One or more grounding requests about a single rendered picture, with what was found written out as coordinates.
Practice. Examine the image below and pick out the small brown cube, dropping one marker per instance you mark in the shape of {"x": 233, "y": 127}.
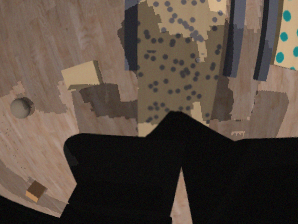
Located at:
{"x": 35, "y": 190}

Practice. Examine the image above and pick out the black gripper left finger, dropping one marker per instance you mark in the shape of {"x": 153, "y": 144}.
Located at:
{"x": 151, "y": 160}

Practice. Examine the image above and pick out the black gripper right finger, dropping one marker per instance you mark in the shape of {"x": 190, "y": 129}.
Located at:
{"x": 214, "y": 166}

